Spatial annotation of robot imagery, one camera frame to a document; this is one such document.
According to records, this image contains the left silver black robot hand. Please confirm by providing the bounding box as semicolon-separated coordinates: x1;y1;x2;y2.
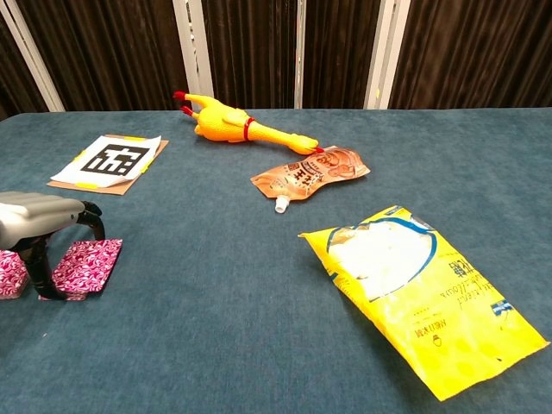
0;191;106;302

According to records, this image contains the cardboard with fiducial marker sheet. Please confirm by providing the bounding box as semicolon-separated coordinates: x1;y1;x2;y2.
46;134;170;197

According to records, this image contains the dark brown curtain panel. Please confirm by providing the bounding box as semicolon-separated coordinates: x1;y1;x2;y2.
302;0;382;110
201;0;298;110
389;0;552;110
16;0;190;112
0;15;49;122

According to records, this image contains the blue felt table cover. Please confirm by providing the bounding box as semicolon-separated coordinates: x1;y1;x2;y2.
0;107;552;414

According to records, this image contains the yellow rubber chicken toy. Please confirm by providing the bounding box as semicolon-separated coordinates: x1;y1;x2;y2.
172;91;324;156

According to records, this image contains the orange spouted sauce pouch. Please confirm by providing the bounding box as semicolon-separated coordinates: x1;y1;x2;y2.
249;145;372;215

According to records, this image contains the yellow snack bag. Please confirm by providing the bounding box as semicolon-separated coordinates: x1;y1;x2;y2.
298;204;551;403

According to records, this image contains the white frame post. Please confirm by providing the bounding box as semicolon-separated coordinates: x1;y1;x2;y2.
172;0;216;110
363;0;411;110
0;0;66;113
294;0;306;110

